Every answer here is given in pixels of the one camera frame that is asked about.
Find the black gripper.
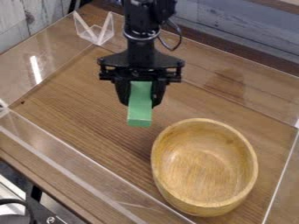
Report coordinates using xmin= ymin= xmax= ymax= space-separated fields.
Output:
xmin=97 ymin=31 xmax=187 ymax=109

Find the green rectangular block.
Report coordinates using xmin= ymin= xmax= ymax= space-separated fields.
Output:
xmin=127 ymin=81 xmax=153 ymax=127

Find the brown wooden bowl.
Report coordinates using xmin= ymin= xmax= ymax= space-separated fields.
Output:
xmin=151 ymin=118 xmax=258 ymax=217

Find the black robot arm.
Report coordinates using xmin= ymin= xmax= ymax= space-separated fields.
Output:
xmin=98 ymin=0 xmax=185 ymax=108

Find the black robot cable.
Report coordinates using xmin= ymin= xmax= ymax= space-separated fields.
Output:
xmin=157 ymin=17 xmax=183 ymax=53

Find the black cable bottom left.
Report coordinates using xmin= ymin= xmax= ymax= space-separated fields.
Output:
xmin=0 ymin=199 xmax=36 ymax=224

